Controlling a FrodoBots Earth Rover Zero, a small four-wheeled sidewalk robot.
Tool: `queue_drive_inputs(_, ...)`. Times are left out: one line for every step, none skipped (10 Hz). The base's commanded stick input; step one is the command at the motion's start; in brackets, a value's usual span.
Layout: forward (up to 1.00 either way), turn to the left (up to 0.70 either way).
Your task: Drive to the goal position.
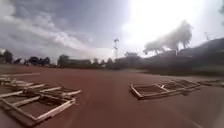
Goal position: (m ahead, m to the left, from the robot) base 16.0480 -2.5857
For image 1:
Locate floodlight mast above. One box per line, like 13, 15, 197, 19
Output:
113, 37, 120, 60

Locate low long building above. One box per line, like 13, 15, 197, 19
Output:
57, 54, 92, 68

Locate red-brown track ground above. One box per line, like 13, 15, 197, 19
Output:
0, 64, 224, 128

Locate tall pale trees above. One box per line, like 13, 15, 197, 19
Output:
143, 19, 194, 56

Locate row of distant trees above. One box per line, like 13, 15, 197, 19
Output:
0, 49, 145, 70

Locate pile of white frames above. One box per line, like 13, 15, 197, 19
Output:
0, 76, 82, 127

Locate dark embankment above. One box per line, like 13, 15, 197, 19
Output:
139, 37, 224, 76

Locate white frame lying flat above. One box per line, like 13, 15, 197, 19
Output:
196, 78, 224, 88

